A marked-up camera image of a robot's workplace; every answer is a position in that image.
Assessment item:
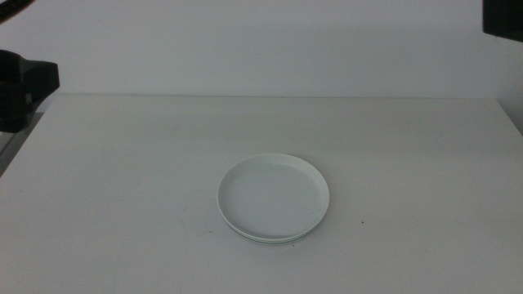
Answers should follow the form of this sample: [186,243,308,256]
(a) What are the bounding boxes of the white shallow bowl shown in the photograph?
[216,153,331,242]

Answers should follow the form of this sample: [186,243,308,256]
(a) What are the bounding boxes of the mint green shallow bowl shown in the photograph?
[228,226,316,244]

